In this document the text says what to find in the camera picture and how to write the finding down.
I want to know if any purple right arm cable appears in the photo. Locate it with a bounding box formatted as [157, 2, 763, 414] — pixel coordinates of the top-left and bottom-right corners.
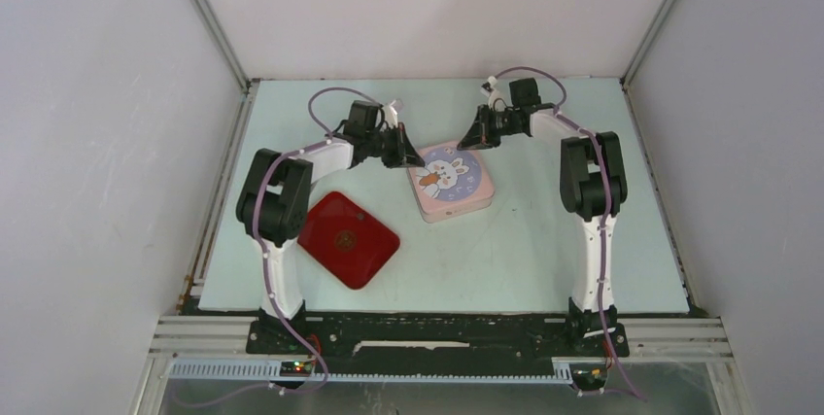
[492, 66, 645, 403]

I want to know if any pink tin with white dividers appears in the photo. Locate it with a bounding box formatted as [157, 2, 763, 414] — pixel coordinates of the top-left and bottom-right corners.
[415, 190, 495, 224]

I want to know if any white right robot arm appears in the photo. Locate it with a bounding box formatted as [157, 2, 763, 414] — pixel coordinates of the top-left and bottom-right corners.
[458, 76, 628, 355]

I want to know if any red rectangular tray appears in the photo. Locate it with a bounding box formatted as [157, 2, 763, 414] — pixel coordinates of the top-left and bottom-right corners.
[297, 191, 400, 290]

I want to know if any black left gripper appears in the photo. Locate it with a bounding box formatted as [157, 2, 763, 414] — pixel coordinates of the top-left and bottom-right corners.
[363, 122, 424, 169]

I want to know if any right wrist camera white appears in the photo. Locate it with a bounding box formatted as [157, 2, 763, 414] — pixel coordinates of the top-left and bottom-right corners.
[481, 76, 506, 111]

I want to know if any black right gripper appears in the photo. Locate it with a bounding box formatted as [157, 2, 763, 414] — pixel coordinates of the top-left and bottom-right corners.
[459, 105, 523, 152]

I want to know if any silver metal tin lid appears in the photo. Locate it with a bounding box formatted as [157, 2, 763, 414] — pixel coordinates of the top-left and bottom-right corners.
[408, 141, 496, 196]

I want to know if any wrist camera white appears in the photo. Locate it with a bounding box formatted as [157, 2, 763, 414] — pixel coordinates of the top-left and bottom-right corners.
[481, 76, 506, 111]
[382, 99, 404, 129]

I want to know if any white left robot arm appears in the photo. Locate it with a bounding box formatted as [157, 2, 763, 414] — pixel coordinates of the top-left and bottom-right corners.
[235, 100, 425, 354]

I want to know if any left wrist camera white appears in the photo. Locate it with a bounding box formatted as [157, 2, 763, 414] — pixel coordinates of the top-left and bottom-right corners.
[382, 99, 404, 129]

